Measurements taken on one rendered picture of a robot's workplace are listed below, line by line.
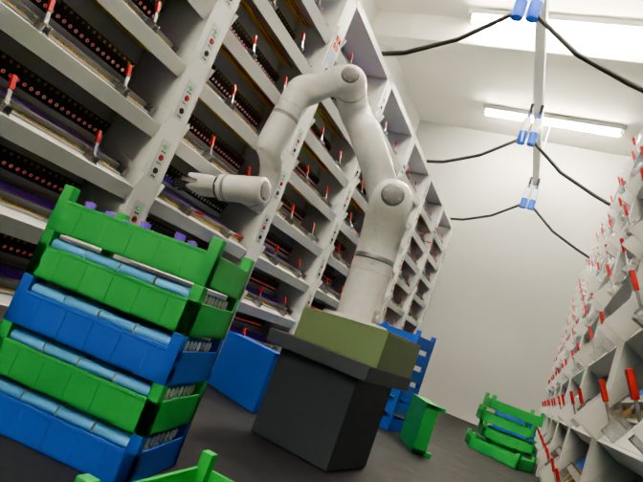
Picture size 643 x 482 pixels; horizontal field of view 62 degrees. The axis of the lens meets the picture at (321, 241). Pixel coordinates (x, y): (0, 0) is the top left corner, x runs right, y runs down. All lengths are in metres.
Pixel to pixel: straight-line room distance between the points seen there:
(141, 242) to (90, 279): 0.10
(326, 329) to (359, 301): 0.12
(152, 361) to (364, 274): 0.79
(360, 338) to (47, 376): 0.78
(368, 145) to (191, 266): 0.89
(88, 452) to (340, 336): 0.75
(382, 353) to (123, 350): 0.72
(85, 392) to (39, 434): 0.09
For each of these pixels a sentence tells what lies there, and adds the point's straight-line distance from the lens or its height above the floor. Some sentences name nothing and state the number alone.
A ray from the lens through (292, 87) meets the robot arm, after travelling 1.74.
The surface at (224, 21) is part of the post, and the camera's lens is 1.87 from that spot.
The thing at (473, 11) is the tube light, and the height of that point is 2.86.
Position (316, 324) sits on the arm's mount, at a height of 0.33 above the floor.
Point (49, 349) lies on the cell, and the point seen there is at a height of 0.14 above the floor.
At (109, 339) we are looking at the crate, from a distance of 0.92.
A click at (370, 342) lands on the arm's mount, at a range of 1.43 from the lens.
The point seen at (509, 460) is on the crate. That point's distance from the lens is 3.23.
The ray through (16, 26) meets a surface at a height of 0.69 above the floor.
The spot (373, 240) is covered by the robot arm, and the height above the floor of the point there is 0.61.
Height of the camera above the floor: 0.32
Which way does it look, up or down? 9 degrees up
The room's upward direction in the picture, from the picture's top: 21 degrees clockwise
